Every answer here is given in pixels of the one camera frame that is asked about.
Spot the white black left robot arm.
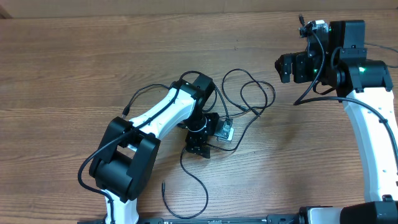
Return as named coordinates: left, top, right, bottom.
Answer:
left=86, top=73, right=218, bottom=223

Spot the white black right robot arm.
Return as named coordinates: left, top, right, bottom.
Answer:
left=275, top=20, right=397, bottom=223

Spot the black usb cable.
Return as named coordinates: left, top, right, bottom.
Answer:
left=121, top=80, right=277, bottom=119
left=297, top=12, right=398, bottom=69
left=160, top=68, right=270, bottom=220

